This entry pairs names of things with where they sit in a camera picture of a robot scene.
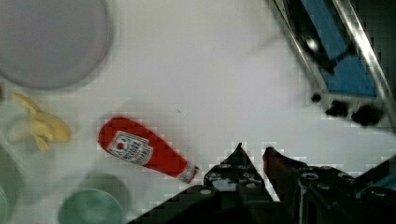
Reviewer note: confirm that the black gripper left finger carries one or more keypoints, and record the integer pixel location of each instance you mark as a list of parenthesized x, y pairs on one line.
[(236, 180)]

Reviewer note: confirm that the red ketchup bottle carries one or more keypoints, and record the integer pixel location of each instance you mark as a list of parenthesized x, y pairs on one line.
[(130, 141)]

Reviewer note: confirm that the peeled banana toy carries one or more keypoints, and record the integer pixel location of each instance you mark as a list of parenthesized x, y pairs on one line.
[(44, 127)]

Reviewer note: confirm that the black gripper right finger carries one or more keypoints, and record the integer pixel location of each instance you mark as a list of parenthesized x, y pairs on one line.
[(311, 194)]

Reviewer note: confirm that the silver toaster oven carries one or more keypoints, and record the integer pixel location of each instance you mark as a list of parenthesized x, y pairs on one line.
[(347, 48)]

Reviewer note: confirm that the green mug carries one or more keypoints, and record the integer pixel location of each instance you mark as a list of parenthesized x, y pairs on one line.
[(98, 199)]

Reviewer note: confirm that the lavender round plate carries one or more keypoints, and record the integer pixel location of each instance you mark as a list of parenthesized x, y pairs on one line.
[(52, 44)]

